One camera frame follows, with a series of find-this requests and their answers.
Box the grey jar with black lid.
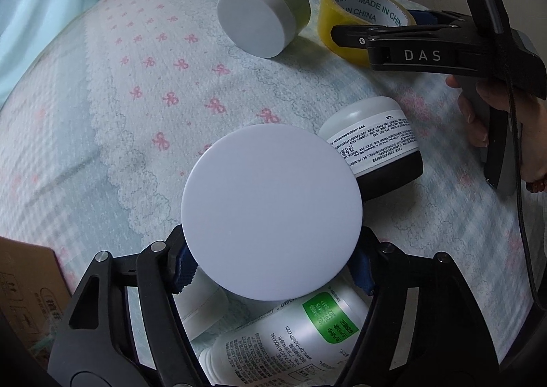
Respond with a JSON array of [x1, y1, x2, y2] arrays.
[[318, 97, 425, 201]]

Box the white bottle with green label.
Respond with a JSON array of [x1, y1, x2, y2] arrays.
[[199, 280, 372, 387]]

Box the white round jar lid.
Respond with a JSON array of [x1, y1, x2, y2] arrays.
[[181, 124, 365, 301]]

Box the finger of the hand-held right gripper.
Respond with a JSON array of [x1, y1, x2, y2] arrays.
[[331, 24, 473, 48], [406, 9, 468, 27]]

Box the black cable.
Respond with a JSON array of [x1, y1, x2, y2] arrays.
[[479, 0, 547, 315]]

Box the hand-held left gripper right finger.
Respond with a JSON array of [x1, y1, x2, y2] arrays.
[[333, 227, 501, 387]]

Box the person's right hand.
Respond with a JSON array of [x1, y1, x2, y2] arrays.
[[444, 76, 547, 183]]

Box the green jar with white lid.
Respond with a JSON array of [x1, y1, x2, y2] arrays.
[[216, 0, 311, 59]]

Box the yellow tape roll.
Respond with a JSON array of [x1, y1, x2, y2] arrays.
[[317, 0, 417, 67]]

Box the cardboard box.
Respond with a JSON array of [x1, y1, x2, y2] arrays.
[[0, 237, 73, 366]]

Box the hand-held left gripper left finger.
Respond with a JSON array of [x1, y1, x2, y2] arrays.
[[47, 225, 206, 387]]

